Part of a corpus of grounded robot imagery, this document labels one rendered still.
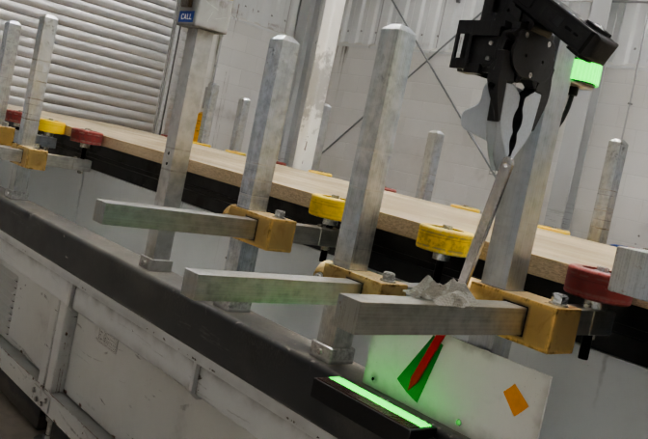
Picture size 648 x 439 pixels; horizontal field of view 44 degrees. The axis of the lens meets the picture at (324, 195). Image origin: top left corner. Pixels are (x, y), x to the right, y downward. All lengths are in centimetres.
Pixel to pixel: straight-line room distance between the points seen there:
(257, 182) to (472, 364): 50
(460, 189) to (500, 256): 861
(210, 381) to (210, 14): 64
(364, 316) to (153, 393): 132
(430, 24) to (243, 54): 254
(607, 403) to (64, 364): 165
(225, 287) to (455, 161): 875
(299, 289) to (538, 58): 39
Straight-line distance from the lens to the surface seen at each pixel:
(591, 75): 96
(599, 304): 103
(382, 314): 72
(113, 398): 216
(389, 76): 108
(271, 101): 127
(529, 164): 91
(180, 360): 146
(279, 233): 122
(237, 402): 132
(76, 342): 236
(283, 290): 97
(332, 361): 111
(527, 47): 85
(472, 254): 90
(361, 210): 108
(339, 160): 1074
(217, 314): 128
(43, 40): 216
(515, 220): 92
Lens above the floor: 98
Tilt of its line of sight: 3 degrees down
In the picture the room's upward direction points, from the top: 12 degrees clockwise
